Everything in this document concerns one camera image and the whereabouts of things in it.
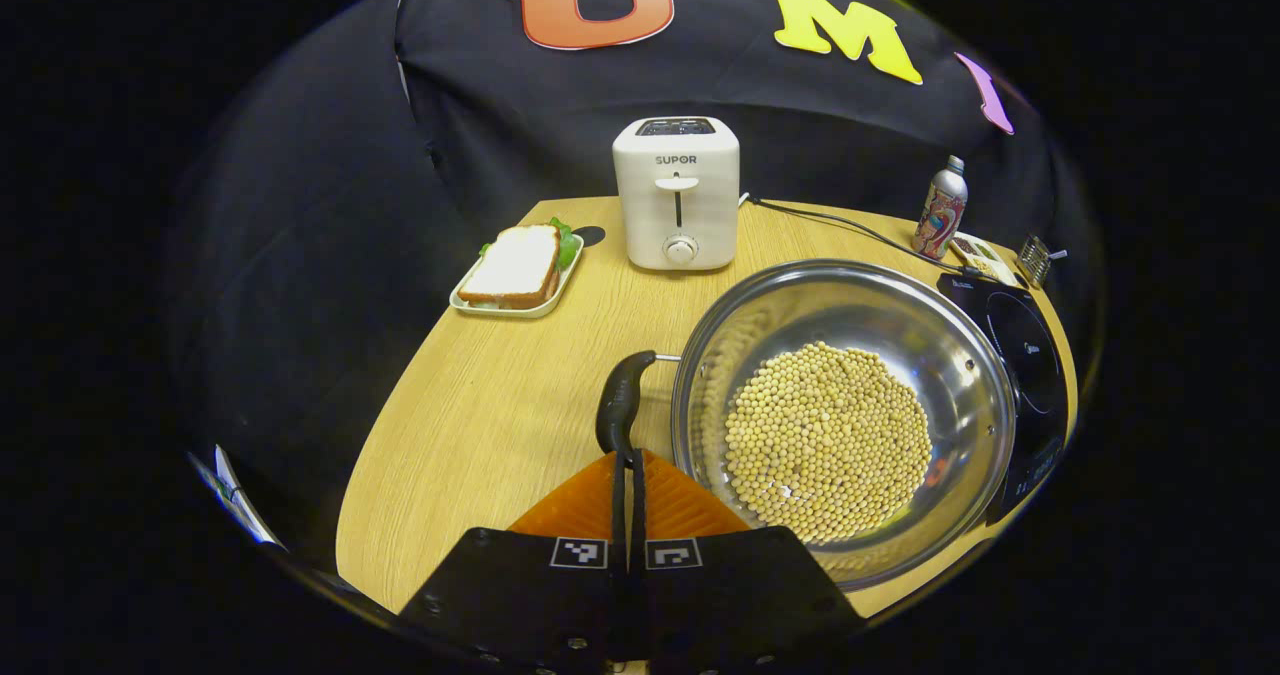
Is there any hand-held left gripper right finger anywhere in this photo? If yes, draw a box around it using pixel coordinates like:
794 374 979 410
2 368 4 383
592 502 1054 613
630 450 866 668

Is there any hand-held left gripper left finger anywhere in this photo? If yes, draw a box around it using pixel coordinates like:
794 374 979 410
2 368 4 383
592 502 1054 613
400 450 636 668

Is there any stainless steel pot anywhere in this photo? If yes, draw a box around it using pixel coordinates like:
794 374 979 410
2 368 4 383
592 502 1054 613
597 258 1019 591

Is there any black induction cooktop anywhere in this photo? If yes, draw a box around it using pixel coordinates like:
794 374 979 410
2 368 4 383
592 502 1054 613
938 273 1069 526

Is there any pile of soybeans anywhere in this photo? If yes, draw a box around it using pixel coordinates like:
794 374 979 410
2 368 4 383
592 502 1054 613
724 342 934 544

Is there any sandwich with lettuce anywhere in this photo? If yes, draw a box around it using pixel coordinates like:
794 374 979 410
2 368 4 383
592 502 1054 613
458 217 581 310

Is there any white toaster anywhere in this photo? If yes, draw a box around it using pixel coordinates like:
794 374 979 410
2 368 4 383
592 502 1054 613
612 117 741 272

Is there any white divided bean tray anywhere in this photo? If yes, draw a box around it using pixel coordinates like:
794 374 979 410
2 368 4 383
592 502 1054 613
948 235 1023 288

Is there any silver printed drink bottle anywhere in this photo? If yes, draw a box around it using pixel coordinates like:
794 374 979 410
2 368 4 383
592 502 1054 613
912 155 969 260

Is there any black power cable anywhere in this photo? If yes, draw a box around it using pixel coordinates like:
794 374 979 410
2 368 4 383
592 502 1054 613
745 195 986 281

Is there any wire mesh utensil holder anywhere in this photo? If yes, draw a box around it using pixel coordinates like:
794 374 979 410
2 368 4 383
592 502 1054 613
1018 235 1056 288

